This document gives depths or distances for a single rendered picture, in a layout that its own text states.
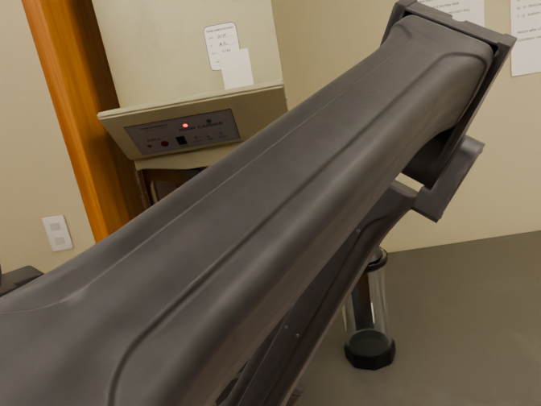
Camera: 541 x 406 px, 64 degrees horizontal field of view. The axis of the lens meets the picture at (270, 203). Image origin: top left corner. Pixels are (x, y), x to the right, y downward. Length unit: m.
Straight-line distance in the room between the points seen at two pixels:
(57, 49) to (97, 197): 0.26
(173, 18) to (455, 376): 0.83
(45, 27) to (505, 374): 1.00
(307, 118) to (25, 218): 1.43
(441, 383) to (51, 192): 1.19
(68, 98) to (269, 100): 0.35
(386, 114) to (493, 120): 1.23
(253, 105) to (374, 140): 0.59
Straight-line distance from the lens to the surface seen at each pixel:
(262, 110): 0.77
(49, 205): 1.52
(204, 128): 0.80
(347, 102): 0.19
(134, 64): 0.89
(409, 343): 0.99
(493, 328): 1.05
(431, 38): 0.28
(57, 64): 0.85
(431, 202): 0.35
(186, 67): 0.87
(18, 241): 1.61
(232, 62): 0.77
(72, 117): 0.84
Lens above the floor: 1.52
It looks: 16 degrees down
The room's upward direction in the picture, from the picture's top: 10 degrees counter-clockwise
